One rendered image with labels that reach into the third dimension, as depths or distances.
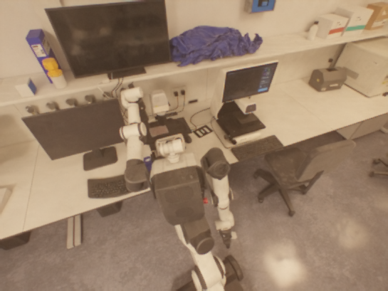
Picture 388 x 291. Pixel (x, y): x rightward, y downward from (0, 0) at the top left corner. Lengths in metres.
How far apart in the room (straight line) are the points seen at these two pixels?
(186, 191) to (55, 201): 1.03
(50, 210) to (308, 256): 2.10
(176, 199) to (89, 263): 1.44
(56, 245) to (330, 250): 2.53
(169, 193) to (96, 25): 1.17
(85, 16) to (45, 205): 1.24
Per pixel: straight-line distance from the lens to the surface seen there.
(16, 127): 2.18
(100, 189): 1.58
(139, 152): 1.12
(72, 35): 1.63
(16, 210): 1.80
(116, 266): 2.15
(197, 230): 1.17
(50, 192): 1.76
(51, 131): 1.53
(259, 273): 2.11
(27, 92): 1.72
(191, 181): 0.89
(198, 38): 1.81
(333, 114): 2.47
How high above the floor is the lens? 2.00
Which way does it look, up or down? 47 degrees down
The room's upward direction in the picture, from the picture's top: straight up
